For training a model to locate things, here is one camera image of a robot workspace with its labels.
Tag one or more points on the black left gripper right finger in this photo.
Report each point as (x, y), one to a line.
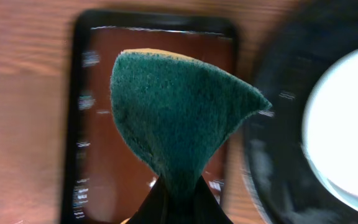
(206, 209)

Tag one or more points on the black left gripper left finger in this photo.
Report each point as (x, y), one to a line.
(154, 209)

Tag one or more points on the green scouring sponge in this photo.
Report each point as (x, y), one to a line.
(174, 112)

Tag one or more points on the light green plate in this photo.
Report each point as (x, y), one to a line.
(330, 129)

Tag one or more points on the black rectangular water tray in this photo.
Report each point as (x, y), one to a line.
(103, 181)

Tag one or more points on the round black serving tray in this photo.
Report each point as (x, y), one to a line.
(295, 56)

